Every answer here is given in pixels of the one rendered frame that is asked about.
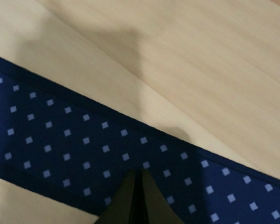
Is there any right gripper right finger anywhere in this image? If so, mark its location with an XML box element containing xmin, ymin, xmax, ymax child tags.
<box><xmin>141</xmin><ymin>168</ymin><xmax>184</xmax><ymax>224</ymax></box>

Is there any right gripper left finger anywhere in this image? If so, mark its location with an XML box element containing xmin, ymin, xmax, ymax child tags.
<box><xmin>94</xmin><ymin>169</ymin><xmax>135</xmax><ymax>224</ymax></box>

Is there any dark blue necktie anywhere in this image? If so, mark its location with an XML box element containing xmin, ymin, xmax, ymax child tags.
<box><xmin>0</xmin><ymin>57</ymin><xmax>280</xmax><ymax>224</ymax></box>

